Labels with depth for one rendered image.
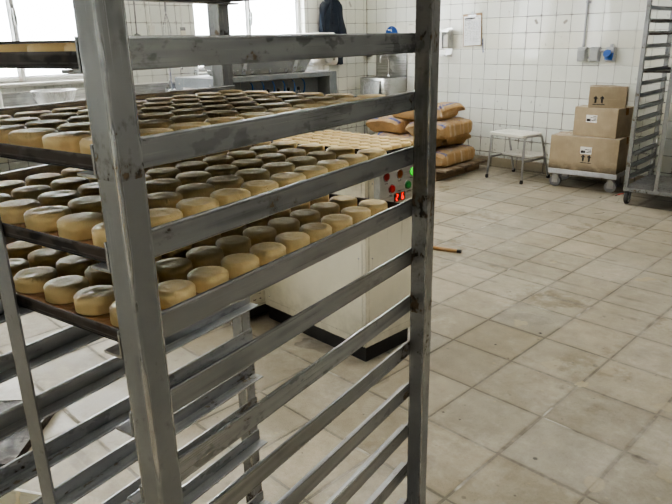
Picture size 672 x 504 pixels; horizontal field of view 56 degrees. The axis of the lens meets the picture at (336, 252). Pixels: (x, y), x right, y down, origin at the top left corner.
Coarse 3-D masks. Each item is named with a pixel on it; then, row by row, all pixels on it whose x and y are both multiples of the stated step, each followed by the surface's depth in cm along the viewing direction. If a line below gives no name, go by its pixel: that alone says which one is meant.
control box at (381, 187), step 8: (408, 168) 256; (392, 176) 251; (408, 176) 258; (376, 184) 247; (384, 184) 248; (392, 184) 251; (400, 184) 255; (376, 192) 248; (384, 192) 249; (400, 192) 256; (408, 192) 260; (384, 200) 250; (392, 200) 254; (400, 200) 258
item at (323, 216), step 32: (256, 224) 100; (288, 224) 97; (320, 224) 97; (352, 224) 100; (32, 256) 85; (64, 256) 86; (160, 256) 85; (192, 256) 84; (224, 256) 88; (256, 256) 83; (32, 288) 77; (64, 288) 74; (96, 288) 73; (160, 288) 73; (192, 288) 73; (96, 320) 70
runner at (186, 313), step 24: (384, 216) 102; (408, 216) 109; (336, 240) 91; (360, 240) 97; (264, 264) 78; (288, 264) 82; (312, 264) 87; (216, 288) 72; (240, 288) 75; (264, 288) 79; (168, 312) 66; (192, 312) 69; (216, 312) 72; (168, 336) 67
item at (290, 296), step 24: (336, 192) 258; (360, 192) 248; (384, 240) 260; (408, 240) 272; (336, 264) 268; (360, 264) 258; (288, 288) 297; (312, 288) 284; (336, 288) 272; (384, 288) 267; (408, 288) 279; (288, 312) 302; (336, 312) 276; (360, 312) 265; (408, 312) 283; (312, 336) 298; (336, 336) 285; (384, 336) 275
